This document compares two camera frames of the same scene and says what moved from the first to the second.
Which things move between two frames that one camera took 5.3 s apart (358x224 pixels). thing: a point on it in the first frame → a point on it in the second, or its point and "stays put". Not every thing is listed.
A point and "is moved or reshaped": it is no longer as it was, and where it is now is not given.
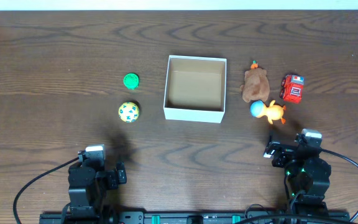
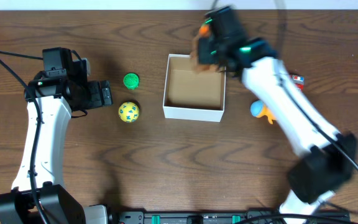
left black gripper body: [120, 175] → [105, 93]
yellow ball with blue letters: [128, 112] stays put
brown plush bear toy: [256, 85] is moved or reshaped
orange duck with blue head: [258, 109] stays put
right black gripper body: [276, 152] → [204, 51]
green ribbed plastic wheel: [131, 81] stays put
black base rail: [168, 217] stays put
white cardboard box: [195, 89] stays put
